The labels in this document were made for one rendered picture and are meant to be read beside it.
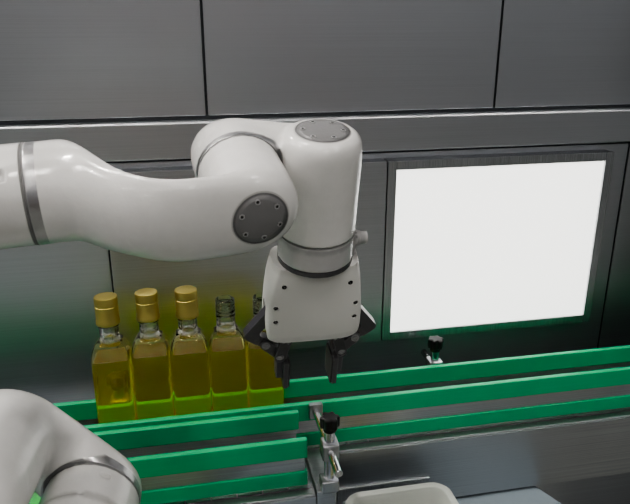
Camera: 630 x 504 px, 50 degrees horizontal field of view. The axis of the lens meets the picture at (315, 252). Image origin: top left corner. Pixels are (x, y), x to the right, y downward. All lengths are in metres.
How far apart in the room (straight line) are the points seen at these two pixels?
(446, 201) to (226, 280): 0.41
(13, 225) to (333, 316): 0.32
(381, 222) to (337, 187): 0.59
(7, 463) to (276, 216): 0.31
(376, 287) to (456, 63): 0.41
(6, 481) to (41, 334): 0.63
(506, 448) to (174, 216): 0.87
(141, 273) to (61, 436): 0.49
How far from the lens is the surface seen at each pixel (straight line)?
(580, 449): 1.33
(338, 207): 0.60
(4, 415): 0.69
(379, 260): 1.20
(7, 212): 0.56
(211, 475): 1.04
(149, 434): 1.08
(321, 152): 0.58
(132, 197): 0.52
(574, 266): 1.38
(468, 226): 1.24
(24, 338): 1.26
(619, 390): 1.34
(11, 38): 1.13
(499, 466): 1.27
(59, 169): 0.56
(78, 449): 0.73
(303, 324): 0.69
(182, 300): 1.03
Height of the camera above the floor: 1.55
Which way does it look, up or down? 19 degrees down
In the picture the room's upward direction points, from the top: straight up
